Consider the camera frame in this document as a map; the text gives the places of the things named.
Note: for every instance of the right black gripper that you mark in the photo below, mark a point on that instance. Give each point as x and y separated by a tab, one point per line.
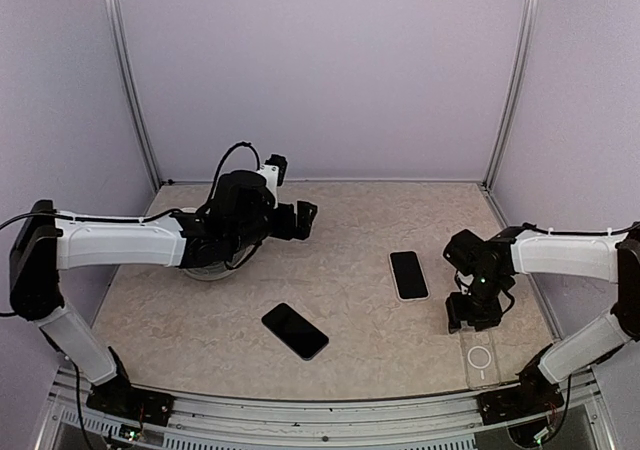
457	312

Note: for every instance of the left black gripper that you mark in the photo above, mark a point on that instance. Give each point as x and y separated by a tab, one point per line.
287	230

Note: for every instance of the clear magsafe phone case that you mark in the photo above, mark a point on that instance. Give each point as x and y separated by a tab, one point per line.
480	359

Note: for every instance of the black phone back up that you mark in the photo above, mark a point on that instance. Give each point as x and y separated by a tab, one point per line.
409	274

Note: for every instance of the pink phone case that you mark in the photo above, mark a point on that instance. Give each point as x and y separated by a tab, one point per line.
412	299

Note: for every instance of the black phone screen up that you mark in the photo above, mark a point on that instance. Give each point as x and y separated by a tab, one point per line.
294	331

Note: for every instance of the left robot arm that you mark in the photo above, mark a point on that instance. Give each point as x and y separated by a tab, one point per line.
208	243

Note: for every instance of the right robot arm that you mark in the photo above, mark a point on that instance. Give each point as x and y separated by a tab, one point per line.
486	270

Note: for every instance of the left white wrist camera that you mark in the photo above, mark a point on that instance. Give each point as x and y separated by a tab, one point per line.
274	170

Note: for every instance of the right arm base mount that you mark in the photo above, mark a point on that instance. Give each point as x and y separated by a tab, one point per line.
506	404

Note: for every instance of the front aluminium rail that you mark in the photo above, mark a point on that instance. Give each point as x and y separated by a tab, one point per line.
196	421

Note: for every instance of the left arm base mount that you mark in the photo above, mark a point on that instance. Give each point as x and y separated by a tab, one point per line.
143	406

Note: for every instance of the left aluminium frame post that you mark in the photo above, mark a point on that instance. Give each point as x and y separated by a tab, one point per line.
116	21

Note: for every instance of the aluminium frame post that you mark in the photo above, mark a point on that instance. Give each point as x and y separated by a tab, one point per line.
116	21
516	80

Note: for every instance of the right aluminium frame post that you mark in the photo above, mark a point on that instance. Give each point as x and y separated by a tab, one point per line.
516	80

